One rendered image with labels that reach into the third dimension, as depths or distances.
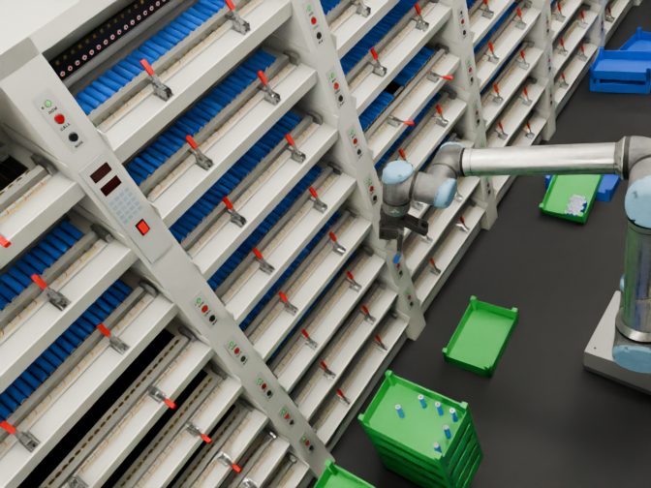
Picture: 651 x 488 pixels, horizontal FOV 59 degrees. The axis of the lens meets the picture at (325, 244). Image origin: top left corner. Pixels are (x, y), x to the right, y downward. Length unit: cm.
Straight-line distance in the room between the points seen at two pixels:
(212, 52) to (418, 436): 131
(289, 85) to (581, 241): 166
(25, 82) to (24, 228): 27
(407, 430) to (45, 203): 131
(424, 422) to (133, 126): 129
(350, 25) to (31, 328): 116
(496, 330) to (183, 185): 155
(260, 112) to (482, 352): 141
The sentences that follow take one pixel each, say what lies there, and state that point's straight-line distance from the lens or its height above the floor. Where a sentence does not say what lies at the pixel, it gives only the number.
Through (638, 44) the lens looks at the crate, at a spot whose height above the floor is 0.
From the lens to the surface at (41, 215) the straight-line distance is 122.
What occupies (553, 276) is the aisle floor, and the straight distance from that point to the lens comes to 267.
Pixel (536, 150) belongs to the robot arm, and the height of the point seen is 98.
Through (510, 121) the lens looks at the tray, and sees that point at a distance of 291.
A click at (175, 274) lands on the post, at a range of 143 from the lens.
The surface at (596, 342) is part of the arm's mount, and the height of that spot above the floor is 15.
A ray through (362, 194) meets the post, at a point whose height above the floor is 87.
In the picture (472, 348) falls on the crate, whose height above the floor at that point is 0.
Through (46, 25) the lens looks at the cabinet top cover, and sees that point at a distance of 119.
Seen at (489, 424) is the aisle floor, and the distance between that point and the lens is 231.
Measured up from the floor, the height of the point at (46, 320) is 135.
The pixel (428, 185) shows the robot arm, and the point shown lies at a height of 96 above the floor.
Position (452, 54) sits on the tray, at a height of 96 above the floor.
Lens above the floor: 208
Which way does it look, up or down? 43 degrees down
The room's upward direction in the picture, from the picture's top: 25 degrees counter-clockwise
